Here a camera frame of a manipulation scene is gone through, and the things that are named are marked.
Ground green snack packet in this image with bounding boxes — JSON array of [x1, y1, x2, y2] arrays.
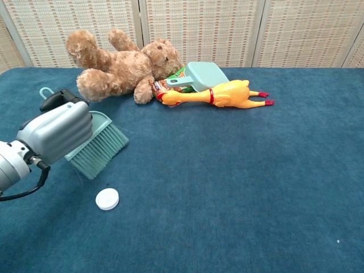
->
[[166, 66, 197, 94]]

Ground yellow rubber chicken toy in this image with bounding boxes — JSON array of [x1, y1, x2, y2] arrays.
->
[[157, 80, 276, 109]]

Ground woven folding screen panel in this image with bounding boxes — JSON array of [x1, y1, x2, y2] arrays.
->
[[252, 0, 364, 69], [138, 0, 267, 68], [0, 0, 144, 69], [342, 31, 364, 69], [0, 15, 27, 75]]

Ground white bottle cap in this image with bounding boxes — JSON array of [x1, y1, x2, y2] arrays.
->
[[95, 188, 120, 211]]

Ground mint green dustpan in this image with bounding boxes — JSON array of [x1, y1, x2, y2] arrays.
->
[[166, 61, 229, 93]]

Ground blue plush tablecloth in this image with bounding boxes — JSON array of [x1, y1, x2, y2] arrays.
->
[[0, 67, 364, 273]]

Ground red-brown snack packet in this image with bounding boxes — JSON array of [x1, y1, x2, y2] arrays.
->
[[148, 79, 172, 100]]

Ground brown teddy bear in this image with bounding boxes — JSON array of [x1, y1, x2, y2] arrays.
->
[[65, 27, 183, 105]]

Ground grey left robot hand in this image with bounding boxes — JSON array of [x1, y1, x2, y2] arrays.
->
[[16, 89, 94, 166]]

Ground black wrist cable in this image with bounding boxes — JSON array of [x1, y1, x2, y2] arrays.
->
[[0, 155, 52, 202]]

